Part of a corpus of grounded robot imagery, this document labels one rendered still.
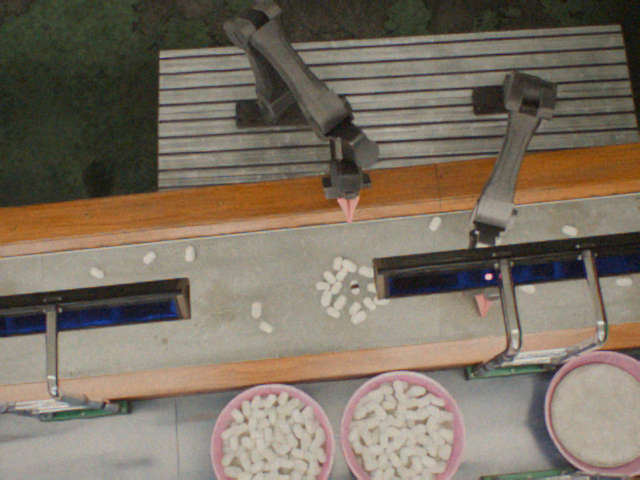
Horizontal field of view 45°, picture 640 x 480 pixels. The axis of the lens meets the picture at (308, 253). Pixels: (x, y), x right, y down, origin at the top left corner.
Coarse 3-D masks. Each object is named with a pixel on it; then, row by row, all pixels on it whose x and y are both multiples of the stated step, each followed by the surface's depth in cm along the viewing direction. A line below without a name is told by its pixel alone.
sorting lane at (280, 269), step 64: (64, 256) 181; (128, 256) 180; (256, 256) 179; (320, 256) 178; (384, 256) 178; (192, 320) 176; (256, 320) 175; (320, 320) 174; (384, 320) 174; (448, 320) 173; (576, 320) 172; (0, 384) 174
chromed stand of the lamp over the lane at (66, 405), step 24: (48, 312) 138; (48, 336) 137; (48, 360) 136; (48, 384) 135; (0, 408) 146; (24, 408) 150; (48, 408) 161; (72, 408) 161; (96, 408) 159; (120, 408) 173
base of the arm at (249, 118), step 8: (240, 104) 195; (248, 104) 195; (296, 104) 196; (240, 112) 195; (248, 112) 195; (256, 112) 195; (280, 112) 189; (288, 112) 194; (296, 112) 194; (240, 120) 195; (248, 120) 194; (256, 120) 194; (264, 120) 193; (272, 120) 192; (280, 120) 193; (288, 120) 194; (296, 120) 194; (304, 120) 194; (240, 128) 194; (248, 128) 195
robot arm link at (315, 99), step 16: (256, 0) 159; (272, 16) 152; (240, 32) 152; (256, 32) 151; (272, 32) 152; (240, 48) 160; (256, 48) 156; (272, 48) 152; (288, 48) 153; (272, 64) 156; (288, 64) 152; (304, 64) 153; (288, 80) 154; (304, 80) 153; (320, 80) 154; (304, 96) 153; (320, 96) 154; (336, 96) 154; (304, 112) 157; (320, 112) 154; (336, 112) 154; (320, 128) 155
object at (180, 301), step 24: (96, 288) 144; (120, 288) 143; (144, 288) 141; (168, 288) 140; (0, 312) 140; (24, 312) 140; (72, 312) 141; (96, 312) 141; (120, 312) 142; (144, 312) 142; (168, 312) 142; (0, 336) 144
